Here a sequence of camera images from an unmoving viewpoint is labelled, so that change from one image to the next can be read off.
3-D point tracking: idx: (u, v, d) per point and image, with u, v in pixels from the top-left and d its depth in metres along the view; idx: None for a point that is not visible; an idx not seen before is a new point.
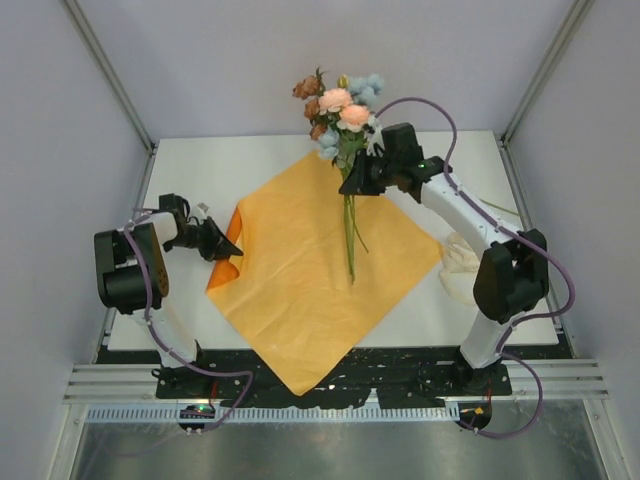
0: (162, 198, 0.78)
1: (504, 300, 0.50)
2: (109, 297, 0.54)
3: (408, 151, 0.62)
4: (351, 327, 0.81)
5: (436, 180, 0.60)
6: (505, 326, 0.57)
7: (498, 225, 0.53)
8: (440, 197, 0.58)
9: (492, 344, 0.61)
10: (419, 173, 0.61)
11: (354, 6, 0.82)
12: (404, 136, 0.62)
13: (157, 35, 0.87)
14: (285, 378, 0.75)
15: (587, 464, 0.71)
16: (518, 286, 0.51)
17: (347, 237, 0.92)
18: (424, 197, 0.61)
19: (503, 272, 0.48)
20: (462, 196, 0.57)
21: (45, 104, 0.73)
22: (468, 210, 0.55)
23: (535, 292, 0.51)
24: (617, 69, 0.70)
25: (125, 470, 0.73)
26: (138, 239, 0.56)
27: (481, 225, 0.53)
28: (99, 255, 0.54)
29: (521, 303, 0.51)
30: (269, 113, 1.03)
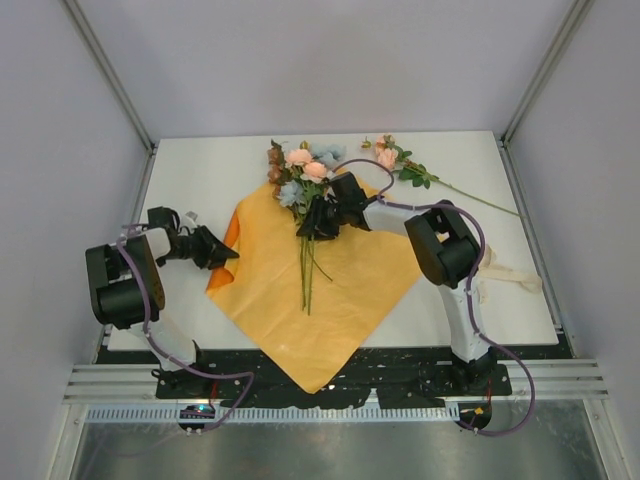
0: (151, 212, 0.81)
1: (438, 259, 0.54)
2: (106, 314, 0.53)
3: (353, 194, 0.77)
4: (358, 324, 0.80)
5: (369, 205, 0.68)
6: (461, 292, 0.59)
7: (413, 208, 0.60)
8: (379, 214, 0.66)
9: (465, 317, 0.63)
10: (359, 208, 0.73)
11: (354, 7, 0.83)
12: (348, 183, 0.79)
13: (157, 36, 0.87)
14: (297, 378, 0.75)
15: (587, 464, 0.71)
16: (449, 247, 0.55)
17: (349, 233, 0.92)
18: (375, 219, 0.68)
19: (422, 228, 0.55)
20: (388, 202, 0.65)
21: (45, 104, 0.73)
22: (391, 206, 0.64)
23: (468, 250, 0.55)
24: (617, 70, 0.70)
25: (125, 470, 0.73)
26: (133, 251, 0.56)
27: (403, 212, 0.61)
28: (93, 270, 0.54)
29: (458, 263, 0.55)
30: (269, 114, 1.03)
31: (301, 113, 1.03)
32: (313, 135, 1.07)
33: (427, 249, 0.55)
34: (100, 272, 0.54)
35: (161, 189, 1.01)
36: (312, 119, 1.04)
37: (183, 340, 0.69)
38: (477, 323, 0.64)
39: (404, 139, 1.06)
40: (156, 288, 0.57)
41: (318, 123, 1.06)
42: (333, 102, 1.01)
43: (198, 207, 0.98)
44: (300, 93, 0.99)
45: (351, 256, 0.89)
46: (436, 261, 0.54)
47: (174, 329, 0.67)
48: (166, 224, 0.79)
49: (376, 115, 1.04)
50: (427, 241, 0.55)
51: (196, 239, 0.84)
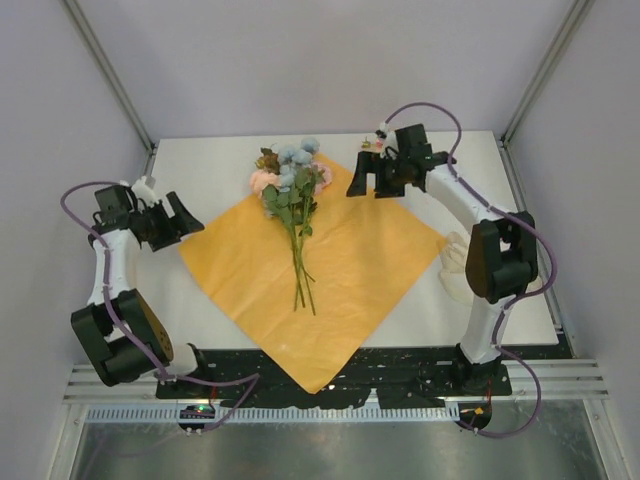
0: (102, 195, 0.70)
1: (491, 275, 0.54)
2: (117, 377, 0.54)
3: (417, 146, 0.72)
4: (360, 323, 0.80)
5: (438, 169, 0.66)
6: (496, 308, 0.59)
7: (489, 206, 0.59)
8: (443, 185, 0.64)
9: (487, 332, 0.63)
10: (425, 163, 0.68)
11: (354, 7, 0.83)
12: (415, 134, 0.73)
13: (157, 36, 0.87)
14: (298, 378, 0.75)
15: (587, 464, 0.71)
16: (506, 264, 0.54)
17: (348, 234, 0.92)
18: (432, 187, 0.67)
19: (490, 237, 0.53)
20: (461, 183, 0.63)
21: (45, 103, 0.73)
22: (461, 191, 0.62)
23: (525, 274, 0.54)
24: (617, 70, 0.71)
25: (125, 470, 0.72)
26: (126, 311, 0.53)
27: (475, 206, 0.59)
28: (86, 341, 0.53)
29: (510, 282, 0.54)
30: (269, 113, 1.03)
31: (301, 113, 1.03)
32: (314, 135, 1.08)
33: (486, 262, 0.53)
34: (97, 343, 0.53)
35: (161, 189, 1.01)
36: (312, 118, 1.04)
37: (182, 353, 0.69)
38: (496, 337, 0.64)
39: None
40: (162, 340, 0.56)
41: (318, 123, 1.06)
42: (333, 102, 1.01)
43: (199, 208, 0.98)
44: (300, 94, 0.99)
45: (351, 255, 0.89)
46: (488, 275, 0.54)
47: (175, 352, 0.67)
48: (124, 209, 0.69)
49: (376, 115, 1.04)
50: (488, 256, 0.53)
51: (157, 213, 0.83)
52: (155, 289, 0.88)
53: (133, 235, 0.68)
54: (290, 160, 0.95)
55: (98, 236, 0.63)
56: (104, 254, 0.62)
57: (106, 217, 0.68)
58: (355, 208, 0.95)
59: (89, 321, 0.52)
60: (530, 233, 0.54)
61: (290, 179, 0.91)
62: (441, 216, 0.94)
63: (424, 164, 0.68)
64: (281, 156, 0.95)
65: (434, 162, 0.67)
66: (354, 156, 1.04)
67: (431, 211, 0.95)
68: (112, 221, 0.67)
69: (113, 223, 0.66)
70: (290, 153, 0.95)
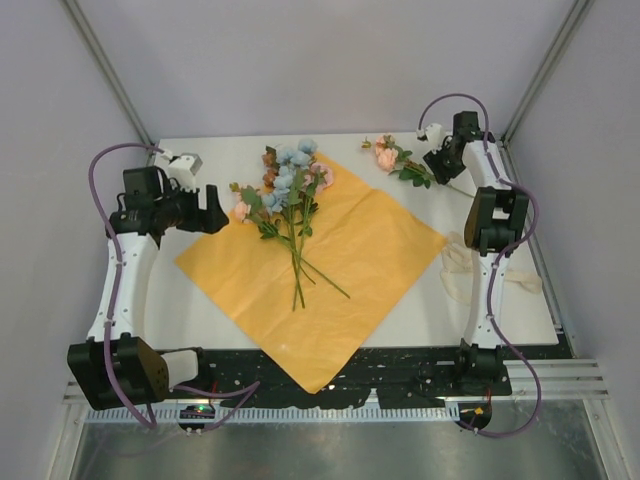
0: (130, 176, 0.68)
1: (478, 230, 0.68)
2: (104, 404, 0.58)
3: (468, 126, 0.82)
4: (360, 323, 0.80)
5: (475, 142, 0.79)
6: (487, 265, 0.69)
7: (499, 178, 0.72)
8: (473, 154, 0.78)
9: (483, 299, 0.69)
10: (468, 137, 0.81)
11: (354, 8, 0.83)
12: (468, 117, 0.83)
13: (157, 36, 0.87)
14: (298, 378, 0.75)
15: (587, 464, 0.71)
16: (493, 226, 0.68)
17: (349, 233, 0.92)
18: (465, 154, 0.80)
19: (485, 203, 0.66)
20: (488, 156, 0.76)
21: (45, 103, 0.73)
22: (485, 162, 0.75)
23: (508, 235, 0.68)
24: (616, 71, 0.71)
25: (125, 470, 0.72)
26: (121, 358, 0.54)
27: (489, 175, 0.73)
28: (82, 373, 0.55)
29: (491, 241, 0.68)
30: (269, 114, 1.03)
31: (301, 113, 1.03)
32: (314, 135, 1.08)
33: (478, 219, 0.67)
34: (90, 377, 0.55)
35: None
36: (312, 118, 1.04)
37: (183, 357, 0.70)
38: (492, 308, 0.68)
39: (407, 139, 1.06)
40: (152, 384, 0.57)
41: (318, 123, 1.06)
42: (333, 102, 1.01)
43: None
44: (301, 93, 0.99)
45: (351, 255, 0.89)
46: (476, 229, 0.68)
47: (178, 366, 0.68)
48: (151, 198, 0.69)
49: (376, 115, 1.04)
50: (480, 214, 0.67)
51: (185, 199, 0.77)
52: (155, 289, 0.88)
53: (152, 238, 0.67)
54: (289, 161, 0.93)
55: (112, 238, 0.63)
56: (117, 268, 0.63)
57: (131, 203, 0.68)
58: (356, 207, 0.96)
59: (84, 358, 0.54)
60: (522, 208, 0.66)
61: (288, 179, 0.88)
62: (441, 215, 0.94)
63: (467, 136, 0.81)
64: (280, 157, 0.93)
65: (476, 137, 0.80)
66: (351, 156, 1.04)
67: (431, 210, 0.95)
68: (131, 212, 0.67)
69: (133, 221, 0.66)
70: (289, 154, 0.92)
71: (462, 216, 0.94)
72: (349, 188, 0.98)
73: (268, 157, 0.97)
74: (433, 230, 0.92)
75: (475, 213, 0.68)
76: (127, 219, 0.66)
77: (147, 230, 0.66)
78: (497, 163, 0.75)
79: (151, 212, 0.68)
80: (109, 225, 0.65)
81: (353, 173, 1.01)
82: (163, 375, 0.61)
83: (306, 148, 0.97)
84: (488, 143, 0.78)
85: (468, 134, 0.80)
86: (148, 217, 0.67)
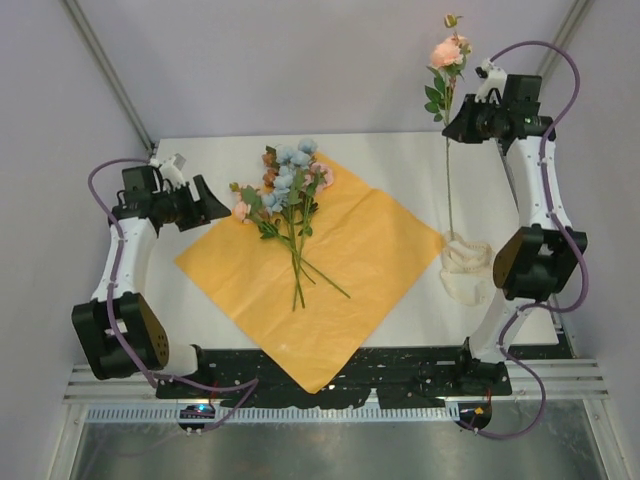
0: (129, 173, 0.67)
1: (512, 274, 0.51)
2: (103, 371, 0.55)
3: (522, 104, 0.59)
4: (360, 323, 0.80)
5: (531, 141, 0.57)
6: (511, 308, 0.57)
7: (553, 211, 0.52)
8: (522, 161, 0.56)
9: (496, 330, 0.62)
10: (520, 127, 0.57)
11: (354, 7, 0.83)
12: (527, 86, 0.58)
13: (157, 35, 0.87)
14: (298, 378, 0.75)
15: (588, 465, 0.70)
16: (533, 270, 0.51)
17: (348, 233, 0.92)
18: (512, 153, 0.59)
19: (528, 242, 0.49)
20: (542, 170, 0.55)
21: (45, 104, 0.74)
22: (536, 180, 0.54)
23: (550, 284, 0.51)
24: (617, 71, 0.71)
25: (124, 470, 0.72)
26: (125, 315, 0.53)
27: (537, 205, 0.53)
28: (83, 336, 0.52)
29: (529, 286, 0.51)
30: (269, 114, 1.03)
31: (300, 113, 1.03)
32: (313, 135, 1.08)
33: (514, 260, 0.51)
34: (91, 338, 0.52)
35: None
36: (312, 118, 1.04)
37: (185, 352, 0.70)
38: (503, 339, 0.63)
39: (407, 139, 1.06)
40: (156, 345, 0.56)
41: (318, 123, 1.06)
42: (332, 102, 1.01)
43: None
44: (301, 93, 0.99)
45: (351, 254, 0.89)
46: (510, 271, 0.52)
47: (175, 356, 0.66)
48: (149, 191, 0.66)
49: (376, 115, 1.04)
50: (519, 259, 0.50)
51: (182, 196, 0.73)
52: (156, 289, 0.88)
53: (152, 223, 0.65)
54: (289, 161, 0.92)
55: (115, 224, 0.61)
56: (118, 245, 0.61)
57: (129, 196, 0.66)
58: (355, 207, 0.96)
59: (89, 319, 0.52)
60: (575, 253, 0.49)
61: (289, 179, 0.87)
62: (441, 214, 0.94)
63: (519, 124, 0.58)
64: (280, 157, 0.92)
65: (532, 130, 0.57)
66: (350, 156, 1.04)
67: (431, 210, 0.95)
68: (133, 205, 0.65)
69: (133, 208, 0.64)
70: (289, 154, 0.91)
71: (461, 216, 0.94)
72: (349, 188, 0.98)
73: (268, 157, 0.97)
74: (432, 230, 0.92)
75: (510, 253, 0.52)
76: (128, 209, 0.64)
77: (147, 216, 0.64)
78: (552, 185, 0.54)
79: (151, 204, 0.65)
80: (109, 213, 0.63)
81: (352, 172, 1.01)
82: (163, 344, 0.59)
83: (306, 148, 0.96)
84: (547, 145, 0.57)
85: (521, 124, 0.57)
86: (148, 205, 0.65)
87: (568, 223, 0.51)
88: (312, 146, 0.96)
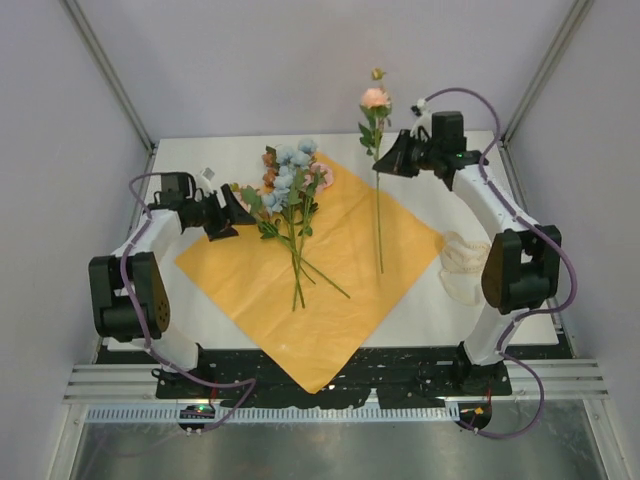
0: (165, 177, 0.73)
1: (506, 286, 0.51)
2: (106, 328, 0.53)
3: (453, 140, 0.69)
4: (360, 323, 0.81)
5: (469, 169, 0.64)
6: (507, 320, 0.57)
7: (517, 216, 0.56)
8: (472, 187, 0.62)
9: (492, 339, 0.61)
10: (455, 162, 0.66)
11: (354, 7, 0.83)
12: (452, 124, 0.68)
13: (157, 35, 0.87)
14: (298, 378, 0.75)
15: (588, 465, 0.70)
16: (523, 277, 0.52)
17: (348, 234, 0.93)
18: (459, 187, 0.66)
19: (510, 249, 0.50)
20: (490, 186, 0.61)
21: (45, 103, 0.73)
22: (490, 197, 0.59)
23: (543, 287, 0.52)
24: (617, 71, 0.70)
25: (124, 469, 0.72)
26: (135, 271, 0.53)
27: (500, 214, 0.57)
28: (94, 287, 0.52)
29: (526, 295, 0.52)
30: (269, 114, 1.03)
31: (300, 113, 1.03)
32: (313, 135, 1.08)
33: (501, 272, 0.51)
34: (101, 290, 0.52)
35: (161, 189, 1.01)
36: (311, 118, 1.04)
37: (187, 347, 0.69)
38: (501, 346, 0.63)
39: None
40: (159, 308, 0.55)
41: (318, 123, 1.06)
42: (332, 102, 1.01)
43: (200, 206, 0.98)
44: (301, 93, 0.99)
45: (351, 255, 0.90)
46: (503, 286, 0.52)
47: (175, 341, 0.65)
48: (181, 195, 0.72)
49: None
50: (505, 269, 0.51)
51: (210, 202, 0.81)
52: None
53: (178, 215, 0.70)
54: (289, 161, 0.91)
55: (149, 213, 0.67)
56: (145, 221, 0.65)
57: (163, 198, 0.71)
58: (355, 208, 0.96)
59: (102, 269, 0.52)
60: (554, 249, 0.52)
61: (288, 179, 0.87)
62: (441, 215, 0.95)
63: (456, 162, 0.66)
64: (280, 157, 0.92)
65: (467, 161, 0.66)
66: (350, 156, 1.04)
67: (430, 210, 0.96)
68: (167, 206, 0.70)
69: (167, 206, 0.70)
70: (289, 154, 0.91)
71: (461, 217, 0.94)
72: (349, 188, 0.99)
73: (268, 157, 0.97)
74: (433, 230, 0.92)
75: (497, 267, 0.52)
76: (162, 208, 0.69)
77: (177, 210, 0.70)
78: (505, 195, 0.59)
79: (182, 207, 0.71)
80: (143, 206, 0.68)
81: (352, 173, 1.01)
82: (165, 314, 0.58)
83: (306, 148, 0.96)
84: (485, 169, 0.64)
85: (456, 160, 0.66)
86: (179, 207, 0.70)
87: (533, 221, 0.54)
88: (312, 146, 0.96)
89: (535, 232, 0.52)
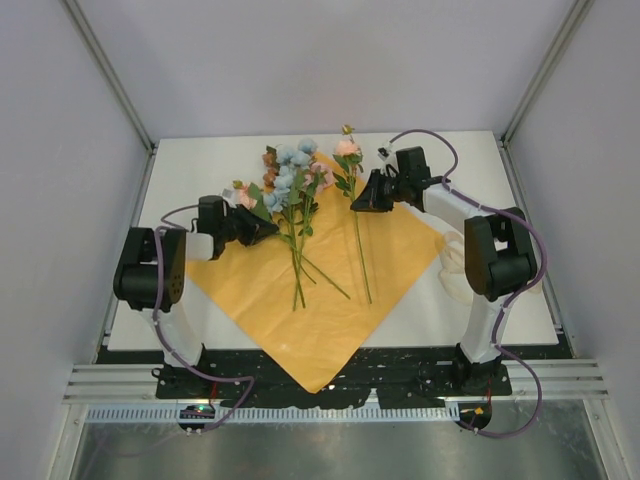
0: (204, 200, 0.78)
1: (488, 268, 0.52)
2: (122, 290, 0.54)
3: (417, 170, 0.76)
4: (360, 323, 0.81)
5: (433, 186, 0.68)
6: (496, 307, 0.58)
7: (479, 206, 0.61)
8: (441, 199, 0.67)
9: (486, 332, 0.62)
10: (421, 186, 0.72)
11: (354, 8, 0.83)
12: (414, 157, 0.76)
13: (158, 36, 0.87)
14: (298, 378, 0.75)
15: (588, 465, 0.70)
16: (507, 261, 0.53)
17: (348, 233, 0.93)
18: (430, 205, 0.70)
19: (480, 230, 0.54)
20: (455, 192, 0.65)
21: (45, 102, 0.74)
22: (455, 200, 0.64)
23: (524, 268, 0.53)
24: (616, 71, 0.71)
25: (124, 470, 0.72)
26: (165, 240, 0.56)
27: (468, 208, 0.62)
28: (126, 247, 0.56)
29: (509, 277, 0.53)
30: (269, 114, 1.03)
31: (300, 114, 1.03)
32: (313, 135, 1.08)
33: (481, 254, 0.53)
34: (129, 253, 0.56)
35: (161, 190, 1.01)
36: (311, 118, 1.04)
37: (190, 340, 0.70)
38: (496, 339, 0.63)
39: (408, 139, 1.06)
40: (176, 280, 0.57)
41: (318, 123, 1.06)
42: (332, 102, 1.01)
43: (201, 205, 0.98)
44: (301, 93, 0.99)
45: (351, 255, 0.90)
46: (485, 268, 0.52)
47: (183, 329, 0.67)
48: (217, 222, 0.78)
49: (376, 115, 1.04)
50: (483, 247, 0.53)
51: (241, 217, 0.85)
52: None
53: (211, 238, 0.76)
54: (290, 161, 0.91)
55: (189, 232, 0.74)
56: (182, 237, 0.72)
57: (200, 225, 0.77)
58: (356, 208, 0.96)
59: (138, 234, 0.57)
60: (522, 227, 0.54)
61: (288, 180, 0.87)
62: None
63: (420, 188, 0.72)
64: (280, 157, 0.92)
65: (430, 183, 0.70)
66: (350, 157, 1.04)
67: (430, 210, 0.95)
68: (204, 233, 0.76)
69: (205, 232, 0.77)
70: (289, 154, 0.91)
71: None
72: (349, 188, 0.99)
73: (268, 157, 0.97)
74: (433, 230, 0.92)
75: (475, 249, 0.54)
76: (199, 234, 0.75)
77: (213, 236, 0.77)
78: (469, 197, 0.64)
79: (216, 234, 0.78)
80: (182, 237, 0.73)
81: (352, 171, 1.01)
82: (178, 293, 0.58)
83: (306, 148, 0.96)
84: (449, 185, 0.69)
85: (420, 182, 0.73)
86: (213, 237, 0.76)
87: (497, 207, 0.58)
88: (313, 147, 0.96)
89: (502, 215, 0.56)
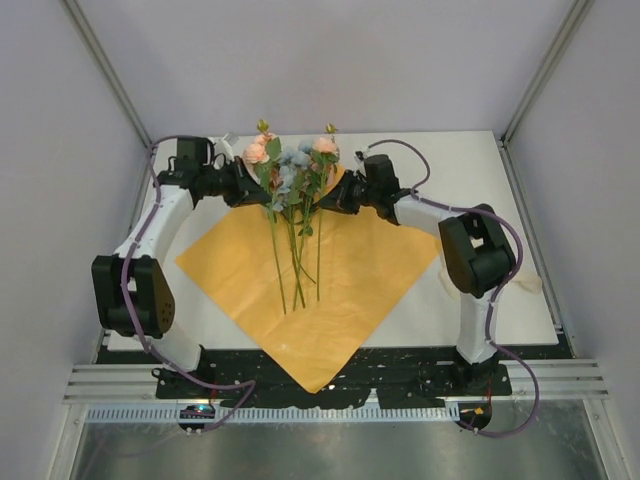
0: (182, 142, 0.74)
1: (469, 266, 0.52)
2: (110, 323, 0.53)
3: (387, 183, 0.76)
4: (360, 323, 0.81)
5: (403, 199, 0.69)
6: (484, 302, 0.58)
7: (450, 209, 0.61)
8: (410, 209, 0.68)
9: (481, 330, 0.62)
10: (391, 201, 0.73)
11: (354, 8, 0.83)
12: (384, 169, 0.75)
13: (157, 35, 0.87)
14: (298, 378, 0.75)
15: (587, 465, 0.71)
16: (487, 254, 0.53)
17: (348, 233, 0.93)
18: (400, 213, 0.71)
19: (455, 230, 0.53)
20: (424, 200, 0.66)
21: (45, 102, 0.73)
22: (425, 207, 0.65)
23: (504, 262, 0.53)
24: (617, 71, 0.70)
25: (124, 469, 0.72)
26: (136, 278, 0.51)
27: (439, 213, 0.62)
28: (98, 287, 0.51)
29: (491, 272, 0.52)
30: (269, 114, 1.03)
31: (300, 113, 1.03)
32: (314, 134, 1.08)
33: (460, 256, 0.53)
34: (104, 291, 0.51)
35: None
36: (311, 118, 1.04)
37: (188, 350, 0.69)
38: (490, 335, 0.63)
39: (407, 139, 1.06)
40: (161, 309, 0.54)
41: (318, 123, 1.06)
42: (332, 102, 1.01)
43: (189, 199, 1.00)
44: (301, 93, 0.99)
45: (350, 255, 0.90)
46: (467, 266, 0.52)
47: (179, 341, 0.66)
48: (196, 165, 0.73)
49: (376, 115, 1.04)
50: (460, 249, 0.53)
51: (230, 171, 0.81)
52: None
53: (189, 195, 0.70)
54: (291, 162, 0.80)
55: (162, 200, 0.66)
56: (153, 208, 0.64)
57: (179, 165, 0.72)
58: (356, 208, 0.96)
59: (105, 271, 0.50)
60: (491, 220, 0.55)
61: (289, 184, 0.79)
62: None
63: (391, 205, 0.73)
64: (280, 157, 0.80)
65: (400, 195, 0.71)
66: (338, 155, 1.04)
67: None
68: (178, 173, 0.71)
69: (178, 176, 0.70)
70: (290, 154, 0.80)
71: None
72: None
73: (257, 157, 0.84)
74: None
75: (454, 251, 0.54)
76: (173, 175, 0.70)
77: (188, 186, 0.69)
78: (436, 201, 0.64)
79: (194, 176, 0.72)
80: (156, 178, 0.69)
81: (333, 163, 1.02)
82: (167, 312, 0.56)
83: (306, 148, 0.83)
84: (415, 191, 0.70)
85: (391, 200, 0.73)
86: (191, 176, 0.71)
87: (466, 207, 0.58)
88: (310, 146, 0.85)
89: (471, 213, 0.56)
